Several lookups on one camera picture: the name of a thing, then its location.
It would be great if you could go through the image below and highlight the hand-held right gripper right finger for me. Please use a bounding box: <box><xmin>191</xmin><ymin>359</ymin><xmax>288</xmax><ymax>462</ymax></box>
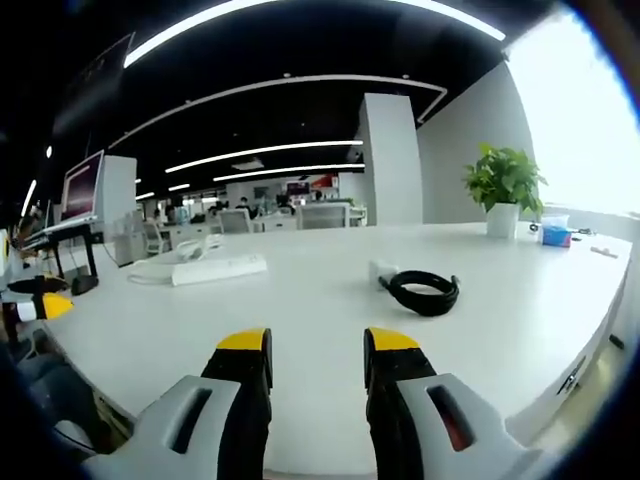
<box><xmin>363</xmin><ymin>327</ymin><xmax>546</xmax><ymax>480</ymax></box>

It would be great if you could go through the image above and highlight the bundle of white cables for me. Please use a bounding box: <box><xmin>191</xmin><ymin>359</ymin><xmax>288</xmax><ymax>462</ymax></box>
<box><xmin>173</xmin><ymin>233</ymin><xmax>225</xmax><ymax>264</ymax></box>

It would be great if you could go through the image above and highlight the long ceiling light strip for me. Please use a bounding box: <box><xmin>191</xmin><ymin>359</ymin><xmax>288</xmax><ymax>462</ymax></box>
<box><xmin>122</xmin><ymin>0</ymin><xmax>507</xmax><ymax>69</ymax></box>

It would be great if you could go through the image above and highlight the green potted plant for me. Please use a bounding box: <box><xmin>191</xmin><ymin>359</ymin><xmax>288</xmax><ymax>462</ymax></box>
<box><xmin>462</xmin><ymin>142</ymin><xmax>549</xmax><ymax>239</ymax></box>

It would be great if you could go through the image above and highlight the monitor on stand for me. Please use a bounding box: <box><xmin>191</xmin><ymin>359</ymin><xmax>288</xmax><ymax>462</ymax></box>
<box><xmin>42</xmin><ymin>148</ymin><xmax>107</xmax><ymax>236</ymax></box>

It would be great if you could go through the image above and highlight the blue tissue box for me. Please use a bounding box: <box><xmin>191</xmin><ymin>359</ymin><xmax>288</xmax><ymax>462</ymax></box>
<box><xmin>539</xmin><ymin>214</ymin><xmax>573</xmax><ymax>249</ymax></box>

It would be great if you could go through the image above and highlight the white power strip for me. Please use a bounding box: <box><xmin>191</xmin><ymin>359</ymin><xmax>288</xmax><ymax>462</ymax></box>
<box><xmin>171</xmin><ymin>252</ymin><xmax>269</xmax><ymax>288</ymax></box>

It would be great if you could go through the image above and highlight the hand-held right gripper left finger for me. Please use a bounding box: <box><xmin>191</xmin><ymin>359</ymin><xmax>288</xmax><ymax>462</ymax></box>
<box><xmin>82</xmin><ymin>328</ymin><xmax>274</xmax><ymax>480</ymax></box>

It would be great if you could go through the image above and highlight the white desk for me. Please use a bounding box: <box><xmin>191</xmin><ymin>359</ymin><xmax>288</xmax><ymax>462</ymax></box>
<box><xmin>42</xmin><ymin>219</ymin><xmax>634</xmax><ymax>476</ymax></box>

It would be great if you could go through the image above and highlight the white office chair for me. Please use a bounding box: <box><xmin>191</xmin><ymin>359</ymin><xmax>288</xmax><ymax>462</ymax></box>
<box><xmin>141</xmin><ymin>219</ymin><xmax>174</xmax><ymax>259</ymax></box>

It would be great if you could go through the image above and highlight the black laptop stand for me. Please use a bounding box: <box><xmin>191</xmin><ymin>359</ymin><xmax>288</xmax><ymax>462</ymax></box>
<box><xmin>19</xmin><ymin>223</ymin><xmax>101</xmax><ymax>282</ymax></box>

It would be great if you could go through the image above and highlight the white charger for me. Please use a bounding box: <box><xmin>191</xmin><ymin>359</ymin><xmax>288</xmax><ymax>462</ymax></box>
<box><xmin>368</xmin><ymin>258</ymin><xmax>399</xmax><ymax>291</ymax></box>

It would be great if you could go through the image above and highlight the coiled black cable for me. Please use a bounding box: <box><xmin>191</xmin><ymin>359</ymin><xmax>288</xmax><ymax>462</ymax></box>
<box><xmin>378</xmin><ymin>269</ymin><xmax>462</xmax><ymax>318</ymax></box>

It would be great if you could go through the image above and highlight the person's leg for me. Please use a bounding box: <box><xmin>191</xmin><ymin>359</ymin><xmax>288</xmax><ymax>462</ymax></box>
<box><xmin>14</xmin><ymin>344</ymin><xmax>137</xmax><ymax>454</ymax></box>

